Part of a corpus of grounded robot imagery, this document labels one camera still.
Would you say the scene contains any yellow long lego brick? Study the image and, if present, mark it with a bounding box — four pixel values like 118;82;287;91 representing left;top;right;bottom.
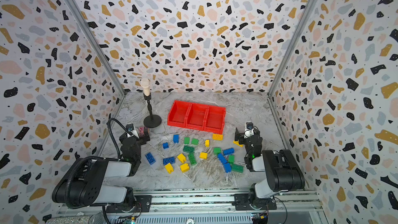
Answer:
212;134;223;141

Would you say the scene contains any yellow square brick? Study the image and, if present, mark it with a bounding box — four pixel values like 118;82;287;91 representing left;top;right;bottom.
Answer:
200;152;208;159

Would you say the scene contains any yellow brick mid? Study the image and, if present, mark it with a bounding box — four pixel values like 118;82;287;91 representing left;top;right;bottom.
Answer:
177;153;187;164

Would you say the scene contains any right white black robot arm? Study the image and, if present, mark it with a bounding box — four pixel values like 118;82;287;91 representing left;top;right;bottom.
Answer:
234;126;305;210

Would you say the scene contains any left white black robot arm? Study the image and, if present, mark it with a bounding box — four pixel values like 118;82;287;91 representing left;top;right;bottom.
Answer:
52;128;150;212

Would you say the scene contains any colourful small card box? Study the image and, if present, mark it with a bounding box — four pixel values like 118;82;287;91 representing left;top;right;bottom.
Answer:
138;127;146;138

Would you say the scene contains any blue brick far left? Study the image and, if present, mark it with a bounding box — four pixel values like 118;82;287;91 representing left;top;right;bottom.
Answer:
145;152;156;165

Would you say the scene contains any blue long brick right upper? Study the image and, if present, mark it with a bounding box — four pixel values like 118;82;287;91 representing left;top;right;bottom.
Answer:
222;148;235;156

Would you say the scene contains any blue long brick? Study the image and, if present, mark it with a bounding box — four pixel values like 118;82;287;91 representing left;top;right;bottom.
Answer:
163;157;175;166
222;148;235;156

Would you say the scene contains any dark green long brick right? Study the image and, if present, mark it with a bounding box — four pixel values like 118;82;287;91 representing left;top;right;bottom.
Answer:
230;164;244;173

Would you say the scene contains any dark green long brick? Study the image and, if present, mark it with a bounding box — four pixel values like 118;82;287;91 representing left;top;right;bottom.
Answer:
230;164;244;173
183;145;194;153

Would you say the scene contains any blue long brick right diagonal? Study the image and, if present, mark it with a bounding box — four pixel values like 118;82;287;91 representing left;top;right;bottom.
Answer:
217;153;228;164

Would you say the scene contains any microphone on black stand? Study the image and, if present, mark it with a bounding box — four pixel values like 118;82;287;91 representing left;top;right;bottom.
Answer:
141;78;162;129

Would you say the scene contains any blue square brick right lower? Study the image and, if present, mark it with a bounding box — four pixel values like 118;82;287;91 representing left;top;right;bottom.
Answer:
223;162;232;173

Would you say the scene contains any blue long brick lower left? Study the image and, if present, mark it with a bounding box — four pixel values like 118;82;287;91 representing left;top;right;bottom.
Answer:
163;157;175;166

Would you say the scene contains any green square brick centre right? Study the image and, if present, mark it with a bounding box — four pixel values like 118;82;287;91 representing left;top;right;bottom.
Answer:
214;147;221;156

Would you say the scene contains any small blue brick upper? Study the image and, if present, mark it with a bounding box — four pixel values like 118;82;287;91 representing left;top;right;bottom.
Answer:
173;134;179;144

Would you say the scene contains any right red bin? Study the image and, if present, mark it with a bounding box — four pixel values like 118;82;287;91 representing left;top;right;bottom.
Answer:
204;106;226;134

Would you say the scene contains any red bin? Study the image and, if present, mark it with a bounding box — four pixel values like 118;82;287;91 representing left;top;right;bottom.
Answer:
187;103;209;131
204;106;226;134
167;100;191;128

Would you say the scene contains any dark green long brick upper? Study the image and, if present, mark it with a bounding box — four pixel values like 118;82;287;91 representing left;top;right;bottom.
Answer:
183;145;194;153

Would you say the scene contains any left red bin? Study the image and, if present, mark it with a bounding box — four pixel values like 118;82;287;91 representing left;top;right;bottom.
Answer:
167;100;191;128

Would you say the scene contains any green long brick lower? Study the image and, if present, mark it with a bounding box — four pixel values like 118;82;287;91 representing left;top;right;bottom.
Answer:
188;153;197;166

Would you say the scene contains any middle red bin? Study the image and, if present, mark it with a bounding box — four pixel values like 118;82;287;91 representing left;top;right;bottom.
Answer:
187;103;209;131

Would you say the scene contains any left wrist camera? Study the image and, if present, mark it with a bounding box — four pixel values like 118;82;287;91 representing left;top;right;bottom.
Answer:
126;124;139;139

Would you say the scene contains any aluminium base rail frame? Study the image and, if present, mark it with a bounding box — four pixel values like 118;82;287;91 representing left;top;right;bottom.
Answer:
55;188;327;224

